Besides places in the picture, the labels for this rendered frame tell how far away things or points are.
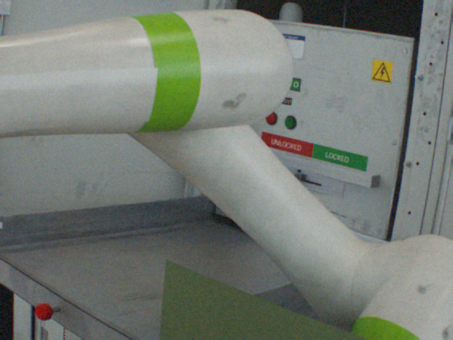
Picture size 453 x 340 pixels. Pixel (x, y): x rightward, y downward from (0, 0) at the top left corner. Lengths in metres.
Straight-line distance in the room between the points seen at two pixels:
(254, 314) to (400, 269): 0.23
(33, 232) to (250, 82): 0.93
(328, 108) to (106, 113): 1.11
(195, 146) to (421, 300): 0.33
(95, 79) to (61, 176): 1.19
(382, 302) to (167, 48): 0.42
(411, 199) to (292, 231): 0.64
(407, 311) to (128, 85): 0.44
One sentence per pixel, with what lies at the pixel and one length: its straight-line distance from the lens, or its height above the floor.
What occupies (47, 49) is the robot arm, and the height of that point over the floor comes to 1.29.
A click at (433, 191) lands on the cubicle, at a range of 1.48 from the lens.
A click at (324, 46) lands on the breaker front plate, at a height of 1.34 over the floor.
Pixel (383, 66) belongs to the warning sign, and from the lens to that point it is 1.58.
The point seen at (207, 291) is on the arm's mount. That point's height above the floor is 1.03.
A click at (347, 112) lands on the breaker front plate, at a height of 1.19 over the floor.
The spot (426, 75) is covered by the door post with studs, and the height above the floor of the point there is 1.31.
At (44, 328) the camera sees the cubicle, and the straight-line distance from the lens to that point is 2.57.
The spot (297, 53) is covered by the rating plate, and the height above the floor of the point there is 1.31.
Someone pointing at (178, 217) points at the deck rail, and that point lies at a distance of 1.78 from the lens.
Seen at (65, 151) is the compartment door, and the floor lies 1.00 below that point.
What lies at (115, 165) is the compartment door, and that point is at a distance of 1.80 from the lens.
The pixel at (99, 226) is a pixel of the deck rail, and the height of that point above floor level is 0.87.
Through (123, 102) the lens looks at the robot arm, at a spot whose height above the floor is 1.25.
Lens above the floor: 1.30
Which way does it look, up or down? 10 degrees down
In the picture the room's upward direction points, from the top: 7 degrees clockwise
